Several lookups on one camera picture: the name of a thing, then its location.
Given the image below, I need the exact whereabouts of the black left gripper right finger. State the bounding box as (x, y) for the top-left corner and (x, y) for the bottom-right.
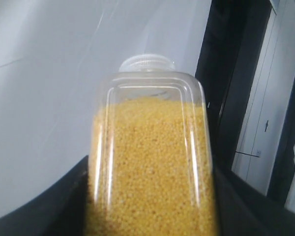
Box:
(213, 166), (295, 236)

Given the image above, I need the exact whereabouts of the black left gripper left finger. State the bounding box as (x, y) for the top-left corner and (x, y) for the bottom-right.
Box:
(0, 156), (88, 236)

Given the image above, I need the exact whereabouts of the yellow millet bottle white cap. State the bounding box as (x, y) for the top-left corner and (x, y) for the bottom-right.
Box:
(84, 54), (220, 236)

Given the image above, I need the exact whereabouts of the white door panel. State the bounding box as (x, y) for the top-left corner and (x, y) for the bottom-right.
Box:
(232, 0), (295, 195)

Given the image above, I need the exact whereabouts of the white backdrop curtain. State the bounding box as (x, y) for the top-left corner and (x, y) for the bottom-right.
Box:
(0, 0), (211, 217)

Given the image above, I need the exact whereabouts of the dark door frame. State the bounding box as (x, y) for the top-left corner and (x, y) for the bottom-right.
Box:
(195, 0), (271, 168)

